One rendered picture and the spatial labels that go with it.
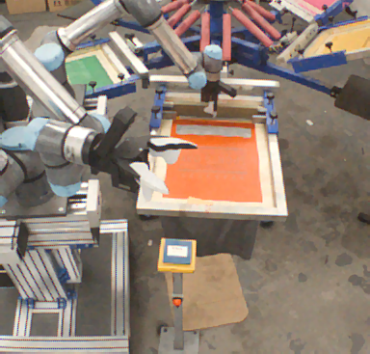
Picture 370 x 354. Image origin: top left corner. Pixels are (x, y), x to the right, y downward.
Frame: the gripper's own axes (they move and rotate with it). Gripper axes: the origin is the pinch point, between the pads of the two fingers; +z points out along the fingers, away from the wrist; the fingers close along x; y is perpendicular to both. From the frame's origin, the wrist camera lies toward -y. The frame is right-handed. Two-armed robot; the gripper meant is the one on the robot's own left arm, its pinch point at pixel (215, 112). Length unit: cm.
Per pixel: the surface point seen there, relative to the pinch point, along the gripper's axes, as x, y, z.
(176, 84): -24.0, 20.5, 0.1
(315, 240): 1, -73, 102
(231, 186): 43.1, -7.5, 5.3
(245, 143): 15.2, -14.3, 5.4
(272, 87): -21.7, -29.8, -2.2
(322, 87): -45, -64, 10
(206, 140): 14.5, 3.7, 5.3
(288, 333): 68, -49, 101
